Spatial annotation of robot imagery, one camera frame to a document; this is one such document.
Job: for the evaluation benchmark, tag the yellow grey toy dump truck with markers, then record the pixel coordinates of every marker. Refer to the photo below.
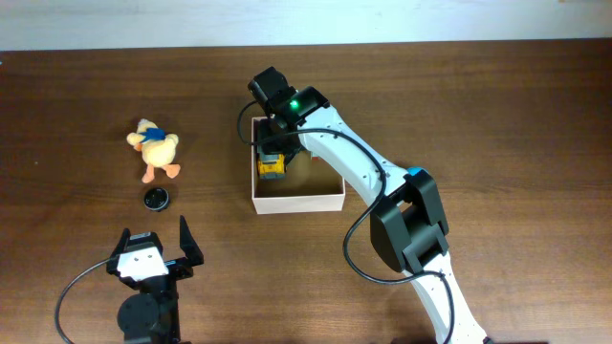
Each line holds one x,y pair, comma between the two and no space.
271,166

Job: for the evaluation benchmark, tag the black round knob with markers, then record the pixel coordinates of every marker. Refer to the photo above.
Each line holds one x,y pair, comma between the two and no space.
156,199

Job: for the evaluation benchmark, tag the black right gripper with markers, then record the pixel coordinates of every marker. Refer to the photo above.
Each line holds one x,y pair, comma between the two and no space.
267,147

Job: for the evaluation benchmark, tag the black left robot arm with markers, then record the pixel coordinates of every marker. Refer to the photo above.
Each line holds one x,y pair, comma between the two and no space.
151,315

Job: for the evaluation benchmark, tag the pink open box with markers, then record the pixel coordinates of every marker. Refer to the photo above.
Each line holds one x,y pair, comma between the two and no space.
308,186

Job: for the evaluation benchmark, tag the yellow plush duck toy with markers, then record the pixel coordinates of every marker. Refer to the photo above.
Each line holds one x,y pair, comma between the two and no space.
158,149

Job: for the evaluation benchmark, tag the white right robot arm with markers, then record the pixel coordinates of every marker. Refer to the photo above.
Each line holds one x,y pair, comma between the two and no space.
408,224

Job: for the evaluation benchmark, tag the blue number ten ball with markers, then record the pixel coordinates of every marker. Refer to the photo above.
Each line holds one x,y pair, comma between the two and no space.
414,170

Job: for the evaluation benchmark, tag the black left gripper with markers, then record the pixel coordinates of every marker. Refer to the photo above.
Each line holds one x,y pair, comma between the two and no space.
184,267

